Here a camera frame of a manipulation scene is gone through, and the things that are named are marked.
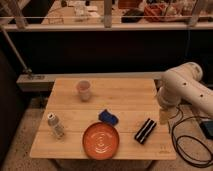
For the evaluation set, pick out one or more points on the beige pointed end effector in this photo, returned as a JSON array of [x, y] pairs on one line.
[[163, 116]]

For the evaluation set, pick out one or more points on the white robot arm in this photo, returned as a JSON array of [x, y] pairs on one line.
[[183, 82]]

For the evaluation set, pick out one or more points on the clear plastic bottle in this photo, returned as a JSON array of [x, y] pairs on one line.
[[54, 122]]

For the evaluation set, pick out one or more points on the black white striped block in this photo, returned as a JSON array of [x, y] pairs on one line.
[[145, 131]]

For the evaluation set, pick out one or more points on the black power box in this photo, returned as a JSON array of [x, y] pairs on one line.
[[207, 128]]

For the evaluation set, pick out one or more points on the blue crumpled cloth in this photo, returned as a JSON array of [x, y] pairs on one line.
[[107, 117]]

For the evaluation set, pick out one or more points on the orange plate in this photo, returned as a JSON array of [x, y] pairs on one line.
[[100, 141]]

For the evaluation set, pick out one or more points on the translucent plastic cup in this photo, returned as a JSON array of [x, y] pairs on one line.
[[83, 88]]

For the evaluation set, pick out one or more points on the metal diagonal strut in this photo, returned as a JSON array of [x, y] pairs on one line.
[[27, 70]]

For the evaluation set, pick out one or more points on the grey metal frame rail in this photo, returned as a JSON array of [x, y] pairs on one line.
[[113, 27]]

